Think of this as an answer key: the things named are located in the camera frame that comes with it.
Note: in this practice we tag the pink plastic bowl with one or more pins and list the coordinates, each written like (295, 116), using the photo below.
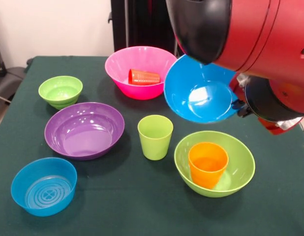
(139, 92)

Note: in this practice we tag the red plastic cup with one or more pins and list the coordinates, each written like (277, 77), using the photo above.
(144, 77)

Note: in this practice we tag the green plastic cup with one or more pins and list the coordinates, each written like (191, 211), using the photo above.
(154, 145)

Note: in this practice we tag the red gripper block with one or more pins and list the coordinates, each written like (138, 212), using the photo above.
(236, 87)

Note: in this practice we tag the large blue plastic bowl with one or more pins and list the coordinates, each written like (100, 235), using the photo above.
(198, 98)

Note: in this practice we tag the large green plastic bowl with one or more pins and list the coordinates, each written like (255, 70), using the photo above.
(240, 167)

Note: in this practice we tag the orange plastic cup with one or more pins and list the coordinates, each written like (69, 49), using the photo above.
(207, 169)

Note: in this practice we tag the small green ribbed bowl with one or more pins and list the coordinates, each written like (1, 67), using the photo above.
(60, 93)

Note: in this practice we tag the purple plastic bowl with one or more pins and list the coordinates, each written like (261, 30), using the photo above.
(85, 137)

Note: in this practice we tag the dark green tablecloth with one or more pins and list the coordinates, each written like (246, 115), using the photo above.
(142, 201)

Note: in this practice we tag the grey pedestal foot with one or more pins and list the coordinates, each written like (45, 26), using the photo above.
(9, 81)

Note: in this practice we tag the small blue patterned bowl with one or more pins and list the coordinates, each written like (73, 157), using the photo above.
(43, 194)

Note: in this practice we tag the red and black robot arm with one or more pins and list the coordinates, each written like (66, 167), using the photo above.
(252, 37)

